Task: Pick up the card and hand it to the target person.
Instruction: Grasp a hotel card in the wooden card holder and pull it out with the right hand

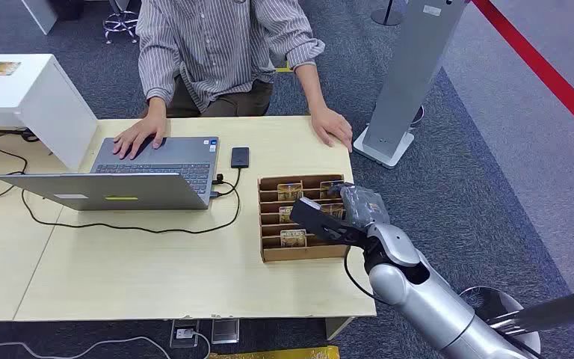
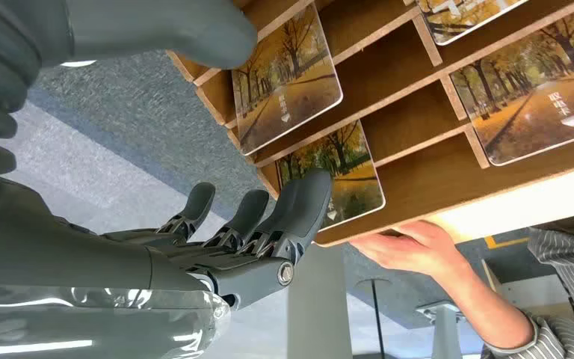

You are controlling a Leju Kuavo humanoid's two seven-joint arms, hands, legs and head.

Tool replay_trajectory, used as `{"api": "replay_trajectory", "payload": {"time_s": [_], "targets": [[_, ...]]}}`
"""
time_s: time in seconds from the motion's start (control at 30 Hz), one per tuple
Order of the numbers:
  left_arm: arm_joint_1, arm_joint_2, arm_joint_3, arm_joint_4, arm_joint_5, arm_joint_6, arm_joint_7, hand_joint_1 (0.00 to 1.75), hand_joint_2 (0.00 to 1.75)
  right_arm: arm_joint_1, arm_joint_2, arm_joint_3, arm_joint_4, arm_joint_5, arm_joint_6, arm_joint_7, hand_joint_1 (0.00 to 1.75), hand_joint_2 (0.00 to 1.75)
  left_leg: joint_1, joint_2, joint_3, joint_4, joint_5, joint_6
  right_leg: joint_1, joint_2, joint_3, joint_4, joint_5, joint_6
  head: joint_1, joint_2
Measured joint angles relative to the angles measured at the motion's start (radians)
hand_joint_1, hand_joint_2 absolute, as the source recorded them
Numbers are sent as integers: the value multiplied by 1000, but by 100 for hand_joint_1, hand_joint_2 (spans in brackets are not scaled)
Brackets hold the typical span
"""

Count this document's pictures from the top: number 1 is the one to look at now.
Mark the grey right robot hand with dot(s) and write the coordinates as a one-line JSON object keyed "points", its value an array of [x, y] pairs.
{"points": [[363, 207]]}

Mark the person's right hand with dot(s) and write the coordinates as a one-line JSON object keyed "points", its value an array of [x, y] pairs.
{"points": [[136, 136]]}

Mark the person's left hand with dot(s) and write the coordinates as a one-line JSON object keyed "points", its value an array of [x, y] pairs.
{"points": [[331, 126]]}

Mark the person's right forearm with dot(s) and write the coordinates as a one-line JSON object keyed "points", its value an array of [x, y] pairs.
{"points": [[157, 106]]}

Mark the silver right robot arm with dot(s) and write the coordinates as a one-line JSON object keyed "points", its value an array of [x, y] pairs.
{"points": [[430, 302]]}

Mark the person's left forearm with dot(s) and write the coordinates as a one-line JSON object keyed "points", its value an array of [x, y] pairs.
{"points": [[312, 86]]}

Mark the gold hotel card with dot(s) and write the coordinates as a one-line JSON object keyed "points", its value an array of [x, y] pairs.
{"points": [[327, 188], [285, 214], [290, 191], [293, 238]]}

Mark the brown cardboard card holder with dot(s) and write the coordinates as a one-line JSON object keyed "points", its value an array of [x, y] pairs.
{"points": [[307, 253]]}

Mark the person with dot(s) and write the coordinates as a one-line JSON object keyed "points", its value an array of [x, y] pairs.
{"points": [[217, 49]]}

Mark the grey laptop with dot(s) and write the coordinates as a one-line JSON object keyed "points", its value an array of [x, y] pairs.
{"points": [[158, 171]]}

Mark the black smartphone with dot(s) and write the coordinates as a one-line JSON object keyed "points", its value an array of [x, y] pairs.
{"points": [[240, 157]]}

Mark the white box cabinet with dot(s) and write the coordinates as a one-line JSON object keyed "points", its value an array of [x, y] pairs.
{"points": [[44, 99]]}

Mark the grey pillar stand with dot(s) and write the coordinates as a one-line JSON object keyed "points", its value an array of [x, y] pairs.
{"points": [[411, 64]]}

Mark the chrome stool base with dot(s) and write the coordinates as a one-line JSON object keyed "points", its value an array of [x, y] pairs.
{"points": [[120, 22]]}

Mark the black scissors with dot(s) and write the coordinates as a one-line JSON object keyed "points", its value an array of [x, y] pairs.
{"points": [[17, 133]]}

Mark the round stanchion base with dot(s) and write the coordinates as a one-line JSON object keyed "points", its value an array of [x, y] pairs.
{"points": [[387, 17]]}

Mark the wooden table leg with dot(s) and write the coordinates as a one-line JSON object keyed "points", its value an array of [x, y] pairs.
{"points": [[337, 327]]}

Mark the white furniture panel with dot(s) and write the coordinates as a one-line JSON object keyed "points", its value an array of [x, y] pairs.
{"points": [[42, 14]]}

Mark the chrome round base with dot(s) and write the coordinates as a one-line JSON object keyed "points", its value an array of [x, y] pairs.
{"points": [[495, 299]]}

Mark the yellow patterned mat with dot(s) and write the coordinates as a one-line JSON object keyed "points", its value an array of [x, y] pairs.
{"points": [[287, 353]]}

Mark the floor power socket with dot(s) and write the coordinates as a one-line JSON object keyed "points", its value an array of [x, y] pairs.
{"points": [[184, 333]]}

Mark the grey metal bar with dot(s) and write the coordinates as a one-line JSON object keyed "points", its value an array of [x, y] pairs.
{"points": [[554, 309]]}

